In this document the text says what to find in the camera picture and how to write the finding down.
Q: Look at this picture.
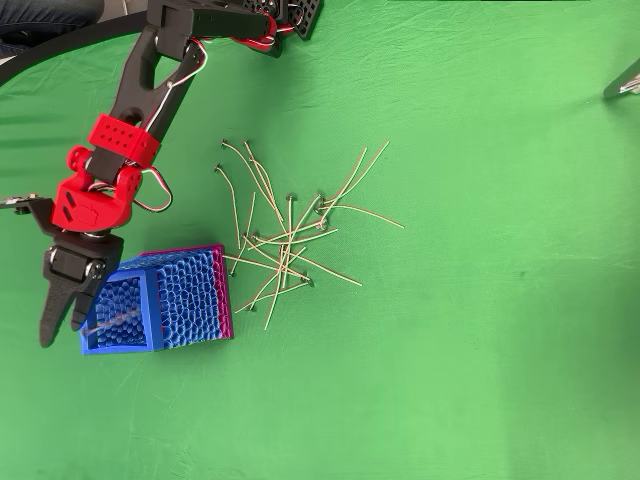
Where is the blue lattice box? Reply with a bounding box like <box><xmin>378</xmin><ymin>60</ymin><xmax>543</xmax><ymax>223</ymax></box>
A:
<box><xmin>73</xmin><ymin>243</ymin><xmax>235</xmax><ymax>357</ymax></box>

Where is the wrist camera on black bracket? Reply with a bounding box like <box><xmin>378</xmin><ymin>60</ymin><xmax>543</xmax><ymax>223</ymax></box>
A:
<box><xmin>0</xmin><ymin>192</ymin><xmax>56</xmax><ymax>236</ymax></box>

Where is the person's leg in jeans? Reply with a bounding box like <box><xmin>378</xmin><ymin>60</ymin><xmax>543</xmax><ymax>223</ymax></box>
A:
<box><xmin>0</xmin><ymin>0</ymin><xmax>106</xmax><ymax>54</ymax></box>

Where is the red white shoulder servo cable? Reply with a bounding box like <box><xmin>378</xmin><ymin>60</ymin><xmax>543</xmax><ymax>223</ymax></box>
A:
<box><xmin>227</xmin><ymin>13</ymin><xmax>282</xmax><ymax>52</ymax></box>

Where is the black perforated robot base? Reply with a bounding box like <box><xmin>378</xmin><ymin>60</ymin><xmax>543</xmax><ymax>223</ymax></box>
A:
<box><xmin>239</xmin><ymin>0</ymin><xmax>325</xmax><ymax>41</ymax></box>

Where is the red white servo cable loop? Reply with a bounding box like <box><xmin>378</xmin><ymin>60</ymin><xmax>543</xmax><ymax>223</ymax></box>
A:
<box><xmin>133</xmin><ymin>167</ymin><xmax>174</xmax><ymax>214</ymax></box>

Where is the silver metal stand pole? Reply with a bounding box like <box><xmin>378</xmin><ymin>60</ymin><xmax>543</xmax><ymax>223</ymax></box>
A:
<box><xmin>603</xmin><ymin>56</ymin><xmax>640</xmax><ymax>101</ymax></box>

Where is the white red forearm servo cable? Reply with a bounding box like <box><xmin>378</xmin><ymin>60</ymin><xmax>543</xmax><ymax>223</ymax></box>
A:
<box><xmin>147</xmin><ymin>40</ymin><xmax>209</xmax><ymax>132</ymax></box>

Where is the black table edge band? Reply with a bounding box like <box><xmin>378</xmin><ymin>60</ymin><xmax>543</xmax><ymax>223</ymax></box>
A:
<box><xmin>0</xmin><ymin>9</ymin><xmax>149</xmax><ymax>85</ymax></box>

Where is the green table cloth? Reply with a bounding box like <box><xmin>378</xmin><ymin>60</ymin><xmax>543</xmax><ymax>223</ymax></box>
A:
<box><xmin>0</xmin><ymin>0</ymin><xmax>640</xmax><ymax>480</ymax></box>

